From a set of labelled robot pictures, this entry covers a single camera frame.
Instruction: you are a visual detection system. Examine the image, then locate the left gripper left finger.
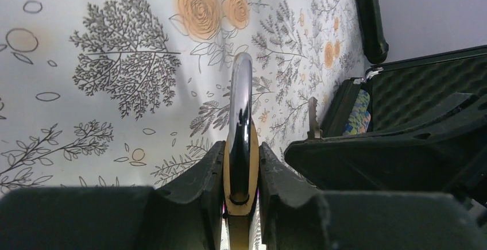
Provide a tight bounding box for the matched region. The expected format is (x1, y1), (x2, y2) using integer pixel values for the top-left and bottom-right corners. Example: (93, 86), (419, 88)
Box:
(1, 141), (225, 249)

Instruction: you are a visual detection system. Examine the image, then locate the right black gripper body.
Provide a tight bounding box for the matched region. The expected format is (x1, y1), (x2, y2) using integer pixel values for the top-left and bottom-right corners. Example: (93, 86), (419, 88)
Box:
(445, 153), (486, 226)

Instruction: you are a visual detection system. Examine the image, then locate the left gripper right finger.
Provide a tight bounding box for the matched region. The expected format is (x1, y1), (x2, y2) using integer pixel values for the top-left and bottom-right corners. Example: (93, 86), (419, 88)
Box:
(259, 143), (486, 249)

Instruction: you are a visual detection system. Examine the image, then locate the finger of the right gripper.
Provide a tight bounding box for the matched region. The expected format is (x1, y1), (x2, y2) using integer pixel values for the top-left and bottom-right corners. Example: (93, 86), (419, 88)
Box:
(365, 93), (479, 137)
(284, 127), (486, 193)

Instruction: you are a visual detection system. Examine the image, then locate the brass padlock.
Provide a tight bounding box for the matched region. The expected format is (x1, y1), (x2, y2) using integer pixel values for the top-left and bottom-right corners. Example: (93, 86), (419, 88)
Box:
(223, 52), (260, 249)

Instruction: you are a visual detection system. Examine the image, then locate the silver padlock key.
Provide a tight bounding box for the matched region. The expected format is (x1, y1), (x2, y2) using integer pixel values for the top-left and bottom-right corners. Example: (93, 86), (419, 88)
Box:
(307, 97), (322, 140)

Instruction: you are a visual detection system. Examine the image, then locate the black poker chip case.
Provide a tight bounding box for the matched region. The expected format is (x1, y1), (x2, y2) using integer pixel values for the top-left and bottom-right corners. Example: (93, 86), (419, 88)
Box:
(320, 45), (486, 137)

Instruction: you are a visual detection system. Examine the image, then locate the black orange marker pen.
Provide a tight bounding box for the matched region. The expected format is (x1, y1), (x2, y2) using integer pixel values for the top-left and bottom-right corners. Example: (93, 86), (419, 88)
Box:
(355, 0), (389, 64)

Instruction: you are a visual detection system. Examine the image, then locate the floral table mat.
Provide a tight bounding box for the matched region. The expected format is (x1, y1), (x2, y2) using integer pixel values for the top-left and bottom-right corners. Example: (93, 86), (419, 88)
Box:
(1, 0), (364, 194)

